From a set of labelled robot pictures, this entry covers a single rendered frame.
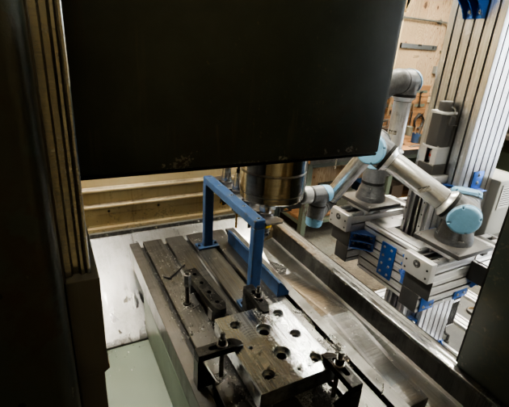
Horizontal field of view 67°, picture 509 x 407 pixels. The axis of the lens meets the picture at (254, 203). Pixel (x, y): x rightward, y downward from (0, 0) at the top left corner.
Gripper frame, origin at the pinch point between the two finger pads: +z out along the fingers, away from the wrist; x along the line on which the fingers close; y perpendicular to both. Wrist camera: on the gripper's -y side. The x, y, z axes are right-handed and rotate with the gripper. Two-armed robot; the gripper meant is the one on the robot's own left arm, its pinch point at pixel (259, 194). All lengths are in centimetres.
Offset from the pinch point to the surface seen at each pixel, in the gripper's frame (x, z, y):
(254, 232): -28.7, 17.2, 1.2
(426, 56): 217, -331, -67
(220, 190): 0.4, 17.2, -3.0
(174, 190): 51, 20, 15
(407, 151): 137, -242, 25
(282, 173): -58, 28, -29
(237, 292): -19.9, 16.7, 29.7
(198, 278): -15.1, 30.1, 23.7
